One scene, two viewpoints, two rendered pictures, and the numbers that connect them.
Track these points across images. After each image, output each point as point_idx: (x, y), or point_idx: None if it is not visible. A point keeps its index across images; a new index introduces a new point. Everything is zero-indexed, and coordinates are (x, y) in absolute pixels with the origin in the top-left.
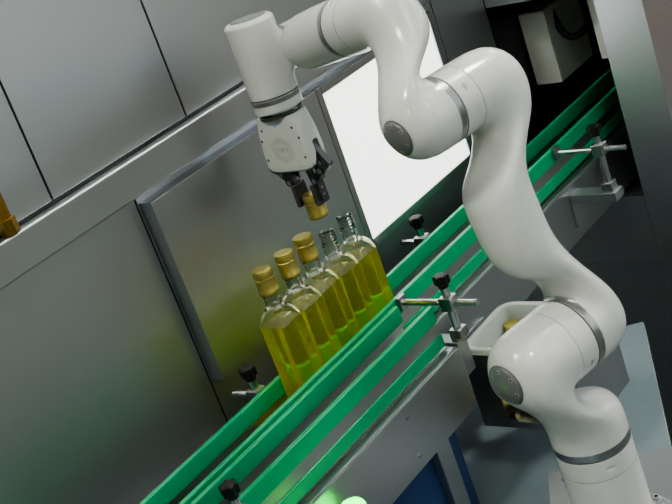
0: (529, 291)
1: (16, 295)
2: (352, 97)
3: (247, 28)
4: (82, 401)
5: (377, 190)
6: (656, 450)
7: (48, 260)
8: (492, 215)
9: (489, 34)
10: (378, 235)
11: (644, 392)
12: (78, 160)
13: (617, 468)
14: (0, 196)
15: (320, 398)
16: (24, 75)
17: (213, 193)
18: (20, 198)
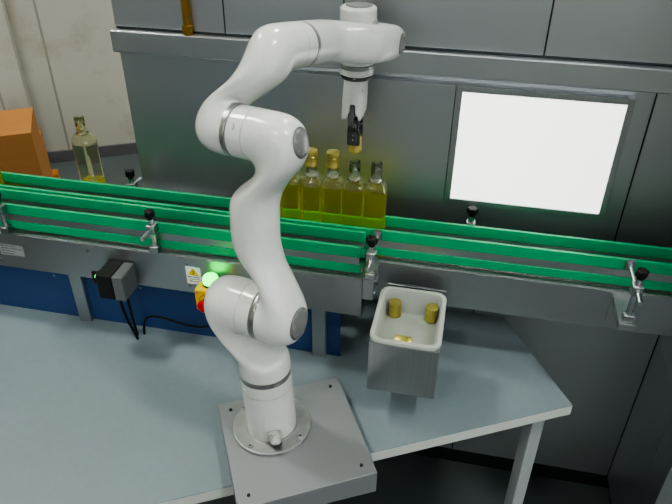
0: (509, 312)
1: (184, 64)
2: (493, 109)
3: (341, 10)
4: None
5: (476, 175)
6: (358, 430)
7: (209, 60)
8: (229, 211)
9: None
10: (456, 199)
11: (469, 420)
12: (251, 22)
13: (246, 392)
14: (185, 12)
15: None
16: None
17: (327, 93)
18: (205, 21)
